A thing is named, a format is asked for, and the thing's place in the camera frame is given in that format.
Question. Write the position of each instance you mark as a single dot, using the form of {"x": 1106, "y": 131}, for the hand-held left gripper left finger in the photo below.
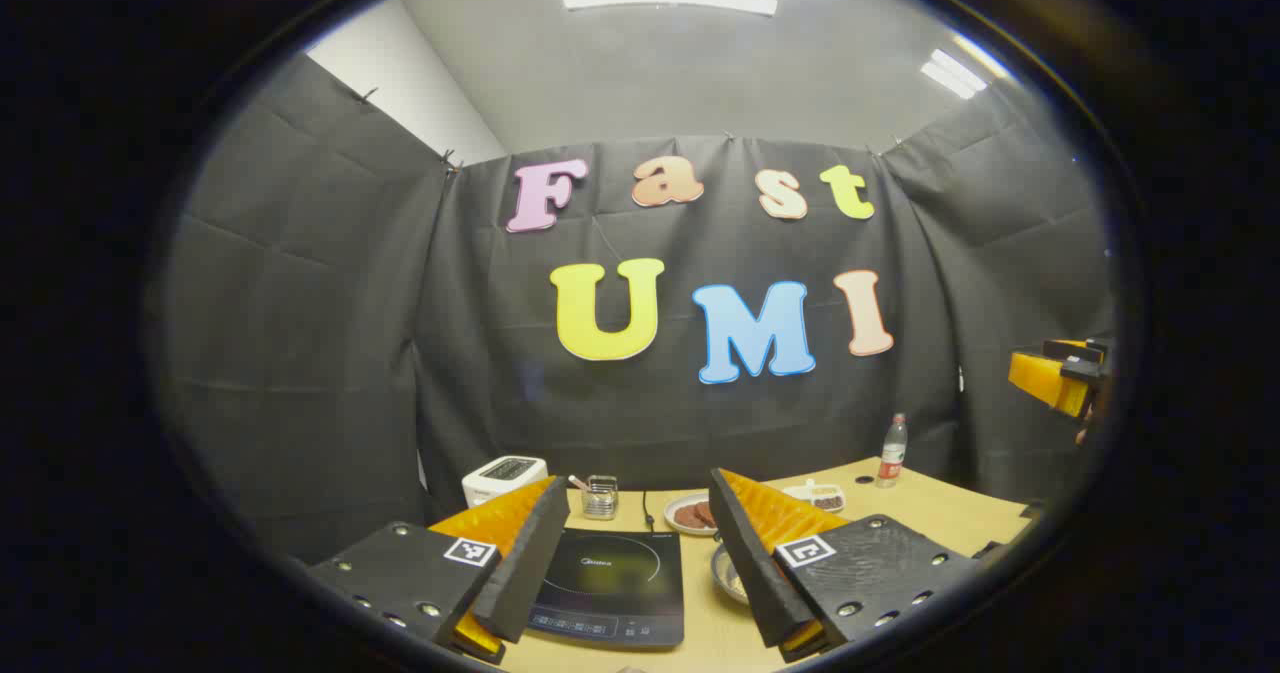
{"x": 525, "y": 563}

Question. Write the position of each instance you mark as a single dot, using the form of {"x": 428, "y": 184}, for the black induction cooktop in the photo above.
{"x": 610, "y": 583}

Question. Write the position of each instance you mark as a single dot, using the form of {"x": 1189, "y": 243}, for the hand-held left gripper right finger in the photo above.
{"x": 745, "y": 563}

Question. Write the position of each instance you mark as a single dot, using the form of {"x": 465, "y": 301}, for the white divided dish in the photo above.
{"x": 825, "y": 498}

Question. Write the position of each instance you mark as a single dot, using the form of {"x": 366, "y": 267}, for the brown meat piece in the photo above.
{"x": 705, "y": 511}
{"x": 687, "y": 517}

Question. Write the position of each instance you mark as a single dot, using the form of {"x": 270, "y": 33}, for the clear plastic water bottle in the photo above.
{"x": 891, "y": 453}

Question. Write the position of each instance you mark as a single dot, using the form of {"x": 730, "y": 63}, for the stainless steel pot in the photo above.
{"x": 728, "y": 578}

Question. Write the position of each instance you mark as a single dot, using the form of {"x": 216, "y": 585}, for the small ceiling light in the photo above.
{"x": 955, "y": 73}

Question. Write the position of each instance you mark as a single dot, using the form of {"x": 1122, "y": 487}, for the white toaster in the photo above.
{"x": 500, "y": 478}

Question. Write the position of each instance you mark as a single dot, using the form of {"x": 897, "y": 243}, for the white round plate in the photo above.
{"x": 672, "y": 515}

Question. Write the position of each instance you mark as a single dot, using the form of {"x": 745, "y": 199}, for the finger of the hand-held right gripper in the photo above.
{"x": 1040, "y": 378}

